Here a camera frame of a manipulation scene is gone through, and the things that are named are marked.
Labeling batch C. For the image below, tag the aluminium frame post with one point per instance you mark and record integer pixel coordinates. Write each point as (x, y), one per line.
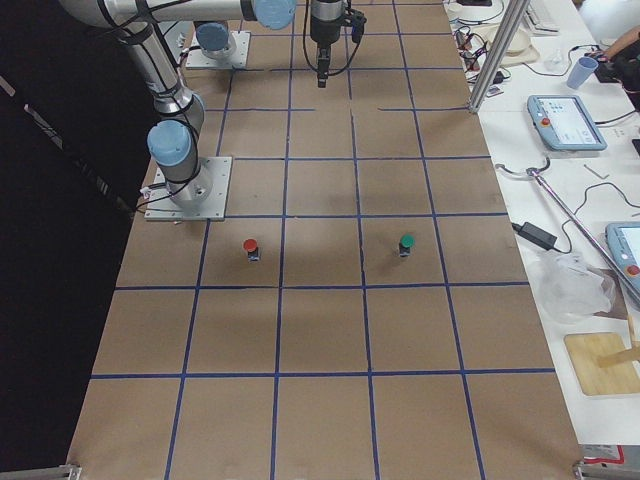
(504, 35)

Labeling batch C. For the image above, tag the green push button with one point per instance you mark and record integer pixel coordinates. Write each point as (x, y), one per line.
(405, 245)

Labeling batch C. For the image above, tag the blue teach pendant lower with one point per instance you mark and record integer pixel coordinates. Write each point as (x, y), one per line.
(623, 242)

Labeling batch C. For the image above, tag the red push button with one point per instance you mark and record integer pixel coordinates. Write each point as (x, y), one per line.
(252, 249)

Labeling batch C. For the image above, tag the white plate stack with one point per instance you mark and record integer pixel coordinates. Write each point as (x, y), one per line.
(520, 49)

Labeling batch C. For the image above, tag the clear plastic bag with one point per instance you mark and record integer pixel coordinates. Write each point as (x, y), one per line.
(568, 290)

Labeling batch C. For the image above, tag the person forearm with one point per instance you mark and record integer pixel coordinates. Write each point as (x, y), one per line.
(624, 41)

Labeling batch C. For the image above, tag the metal cane rod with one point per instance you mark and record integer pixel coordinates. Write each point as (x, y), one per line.
(535, 173)

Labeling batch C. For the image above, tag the blue teach pendant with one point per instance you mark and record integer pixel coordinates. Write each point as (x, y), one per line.
(623, 242)
(564, 124)

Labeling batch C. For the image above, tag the light blue plastic cup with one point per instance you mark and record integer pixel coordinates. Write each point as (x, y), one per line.
(581, 71)

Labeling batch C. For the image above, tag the black power adapter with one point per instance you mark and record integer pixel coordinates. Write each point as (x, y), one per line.
(535, 235)

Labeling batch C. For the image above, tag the wooden board stand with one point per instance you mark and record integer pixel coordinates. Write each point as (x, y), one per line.
(603, 364)

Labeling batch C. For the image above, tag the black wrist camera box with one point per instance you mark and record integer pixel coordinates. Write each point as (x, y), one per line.
(356, 21)

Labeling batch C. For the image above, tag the blue teach pendant upper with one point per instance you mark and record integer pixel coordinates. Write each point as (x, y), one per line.
(564, 124)

